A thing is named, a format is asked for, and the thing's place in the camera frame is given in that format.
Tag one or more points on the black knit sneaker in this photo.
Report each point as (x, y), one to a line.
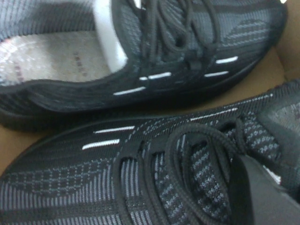
(187, 93)
(117, 187)

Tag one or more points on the brown cardboard shoe box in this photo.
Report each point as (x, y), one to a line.
(286, 70)

